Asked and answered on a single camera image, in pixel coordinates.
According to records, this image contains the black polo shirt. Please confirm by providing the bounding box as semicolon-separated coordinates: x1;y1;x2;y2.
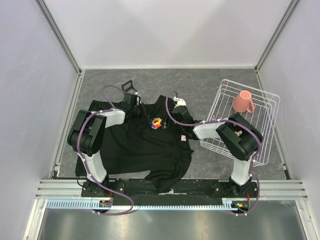
75;96;193;193

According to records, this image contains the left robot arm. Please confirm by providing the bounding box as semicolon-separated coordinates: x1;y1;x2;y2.
67;92;146;197

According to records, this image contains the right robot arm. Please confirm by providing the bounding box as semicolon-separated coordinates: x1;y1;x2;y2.
165;103;263;197

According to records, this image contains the black phone stand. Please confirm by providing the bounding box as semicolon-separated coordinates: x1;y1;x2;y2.
121;79;138;95

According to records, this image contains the beige object in basket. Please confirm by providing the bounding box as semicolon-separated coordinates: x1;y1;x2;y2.
234;130;243;137

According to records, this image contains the pink mug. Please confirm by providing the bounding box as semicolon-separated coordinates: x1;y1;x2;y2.
232;90;255;114

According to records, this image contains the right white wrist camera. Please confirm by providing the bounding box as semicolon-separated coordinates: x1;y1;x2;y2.
173;97;187;108

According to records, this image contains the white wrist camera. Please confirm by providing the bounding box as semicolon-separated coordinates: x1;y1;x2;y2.
173;97;187;108
134;92;141;106

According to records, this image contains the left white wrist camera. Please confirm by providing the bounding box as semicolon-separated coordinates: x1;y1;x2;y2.
134;92;141;106

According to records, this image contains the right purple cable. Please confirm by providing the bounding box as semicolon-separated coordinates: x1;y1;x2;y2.
165;90;261;217

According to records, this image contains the white wire basket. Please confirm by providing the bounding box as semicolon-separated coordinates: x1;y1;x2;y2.
206;79;280;167

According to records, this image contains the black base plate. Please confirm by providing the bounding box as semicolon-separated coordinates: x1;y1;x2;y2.
81;178;259;205

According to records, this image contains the slotted cable duct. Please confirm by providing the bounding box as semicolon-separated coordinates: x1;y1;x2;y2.
46;199;237;211

